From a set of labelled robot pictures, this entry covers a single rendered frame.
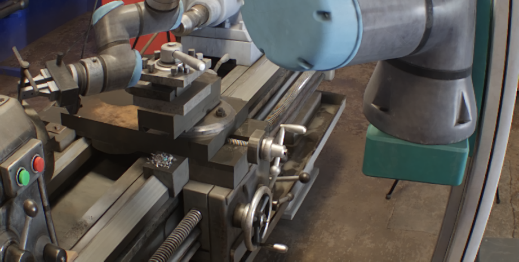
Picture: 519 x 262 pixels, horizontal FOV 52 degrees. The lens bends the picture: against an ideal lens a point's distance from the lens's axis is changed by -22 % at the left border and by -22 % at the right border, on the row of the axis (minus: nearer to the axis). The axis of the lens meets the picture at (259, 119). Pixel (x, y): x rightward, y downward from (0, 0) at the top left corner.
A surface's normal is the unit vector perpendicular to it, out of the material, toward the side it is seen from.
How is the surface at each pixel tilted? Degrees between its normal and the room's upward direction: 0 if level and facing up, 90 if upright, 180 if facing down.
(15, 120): 45
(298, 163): 0
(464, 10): 90
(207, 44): 90
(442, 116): 70
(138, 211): 36
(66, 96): 106
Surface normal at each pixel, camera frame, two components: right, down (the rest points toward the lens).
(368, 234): 0.03, -0.90
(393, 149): -0.26, 0.40
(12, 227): 0.94, 0.17
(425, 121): -0.24, 0.07
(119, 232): 0.58, -0.64
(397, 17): 0.53, 0.34
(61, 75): 0.30, -0.79
